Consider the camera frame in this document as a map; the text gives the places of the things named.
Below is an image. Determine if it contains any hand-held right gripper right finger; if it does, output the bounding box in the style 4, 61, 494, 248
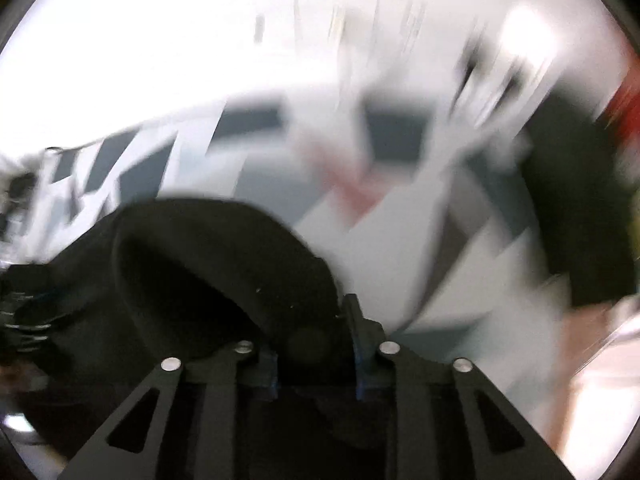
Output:
343, 293, 577, 480

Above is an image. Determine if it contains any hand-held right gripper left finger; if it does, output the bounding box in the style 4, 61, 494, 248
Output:
59, 340, 280, 480

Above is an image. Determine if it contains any black fleece garment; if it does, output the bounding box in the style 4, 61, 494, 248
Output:
0, 198, 358, 480

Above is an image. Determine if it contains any geometric patterned ironing board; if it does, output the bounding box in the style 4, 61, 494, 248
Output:
30, 100, 591, 461

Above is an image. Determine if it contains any black side cabinet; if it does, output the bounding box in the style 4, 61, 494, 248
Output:
520, 87, 640, 308

